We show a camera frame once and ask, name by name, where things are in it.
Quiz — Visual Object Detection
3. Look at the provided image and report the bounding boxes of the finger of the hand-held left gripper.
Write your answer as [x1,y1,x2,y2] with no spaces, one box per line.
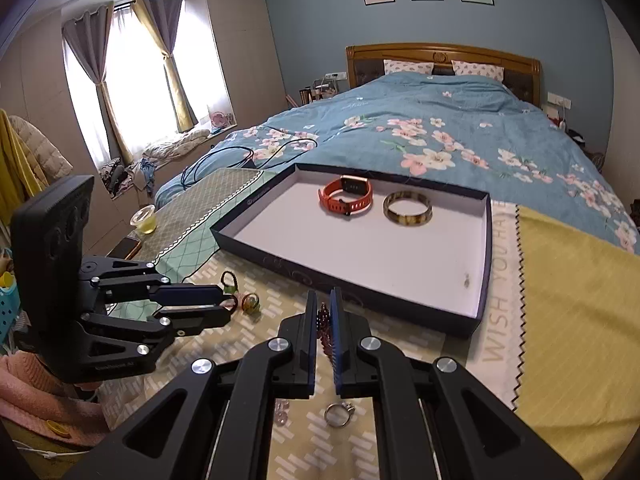
[79,256,225,307]
[79,302,237,357]

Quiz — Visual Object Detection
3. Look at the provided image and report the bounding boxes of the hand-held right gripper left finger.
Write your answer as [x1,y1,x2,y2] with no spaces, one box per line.
[65,290,321,480]

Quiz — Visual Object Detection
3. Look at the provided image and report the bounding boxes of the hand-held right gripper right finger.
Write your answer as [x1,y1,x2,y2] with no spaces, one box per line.
[330,287,583,480]

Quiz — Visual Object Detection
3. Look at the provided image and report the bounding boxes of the dark red bead bracelet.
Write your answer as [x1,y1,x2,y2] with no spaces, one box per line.
[317,302,335,361]

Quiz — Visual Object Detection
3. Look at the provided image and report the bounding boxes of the silver ring with stone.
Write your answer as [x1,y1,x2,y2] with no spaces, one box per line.
[324,401,357,428]

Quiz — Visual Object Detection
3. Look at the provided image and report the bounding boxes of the dark blue box lid tray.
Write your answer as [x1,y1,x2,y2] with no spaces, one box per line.
[210,162,493,338]

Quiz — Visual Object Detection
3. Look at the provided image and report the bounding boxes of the person's left forearm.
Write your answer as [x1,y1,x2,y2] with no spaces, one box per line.
[0,350,116,436]

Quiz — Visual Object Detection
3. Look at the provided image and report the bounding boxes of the beige dash patterned mat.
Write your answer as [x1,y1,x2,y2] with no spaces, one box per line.
[90,255,451,480]

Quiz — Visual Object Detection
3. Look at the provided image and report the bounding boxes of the dark phone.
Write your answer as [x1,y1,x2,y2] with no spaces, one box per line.
[107,240,143,261]

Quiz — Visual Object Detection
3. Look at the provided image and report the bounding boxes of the blue plastic basket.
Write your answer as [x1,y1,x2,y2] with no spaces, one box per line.
[0,280,21,341]

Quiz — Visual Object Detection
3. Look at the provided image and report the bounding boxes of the yellow garment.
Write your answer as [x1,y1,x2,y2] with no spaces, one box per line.
[0,110,36,211]

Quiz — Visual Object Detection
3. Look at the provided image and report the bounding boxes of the white puffer jacket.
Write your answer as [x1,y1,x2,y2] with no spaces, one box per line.
[10,115,73,196]

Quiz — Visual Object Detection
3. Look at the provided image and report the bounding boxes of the pile of clothes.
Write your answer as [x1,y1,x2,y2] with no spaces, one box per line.
[97,157,161,196]

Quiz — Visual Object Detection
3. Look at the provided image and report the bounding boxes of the green grid patterned cloth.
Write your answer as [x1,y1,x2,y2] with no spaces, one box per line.
[155,167,296,286]

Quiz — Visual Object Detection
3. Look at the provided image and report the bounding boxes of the tortoiseshell bangle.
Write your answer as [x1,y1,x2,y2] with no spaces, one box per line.
[382,191,433,227]

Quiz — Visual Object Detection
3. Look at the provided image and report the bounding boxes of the orange smartwatch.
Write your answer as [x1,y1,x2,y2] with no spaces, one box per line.
[318,176,373,217]

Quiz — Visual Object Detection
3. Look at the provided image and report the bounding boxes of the folded light blanket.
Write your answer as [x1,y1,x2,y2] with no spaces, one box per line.
[142,129,211,161]

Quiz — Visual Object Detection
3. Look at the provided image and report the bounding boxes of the white lettered cloth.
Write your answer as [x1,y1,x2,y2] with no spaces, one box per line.
[440,195,531,411]

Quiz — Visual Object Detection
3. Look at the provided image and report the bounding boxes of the grey and yellow curtain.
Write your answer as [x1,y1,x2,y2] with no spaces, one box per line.
[132,0,198,133]
[61,2,136,166]

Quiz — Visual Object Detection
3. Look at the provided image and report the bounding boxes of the nightstand clutter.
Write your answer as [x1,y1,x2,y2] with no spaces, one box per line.
[299,76,341,107]

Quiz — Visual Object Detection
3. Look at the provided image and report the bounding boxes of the yellow cloth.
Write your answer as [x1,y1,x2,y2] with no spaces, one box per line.
[510,205,640,480]

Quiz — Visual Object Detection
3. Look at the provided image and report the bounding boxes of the blue floral bedspread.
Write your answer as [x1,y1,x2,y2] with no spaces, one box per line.
[155,72,640,256]

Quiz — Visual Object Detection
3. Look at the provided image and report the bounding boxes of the white patterned pillow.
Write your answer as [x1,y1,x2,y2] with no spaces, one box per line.
[451,60,505,82]
[383,59,435,77]

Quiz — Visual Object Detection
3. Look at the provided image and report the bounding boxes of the wooden headboard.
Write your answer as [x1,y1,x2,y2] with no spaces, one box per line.
[346,42,543,106]

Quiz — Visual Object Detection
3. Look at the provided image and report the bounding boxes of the black cable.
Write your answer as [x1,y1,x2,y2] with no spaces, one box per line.
[210,132,321,171]

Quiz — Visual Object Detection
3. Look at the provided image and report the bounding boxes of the white cable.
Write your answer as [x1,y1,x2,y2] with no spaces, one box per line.
[12,439,76,461]

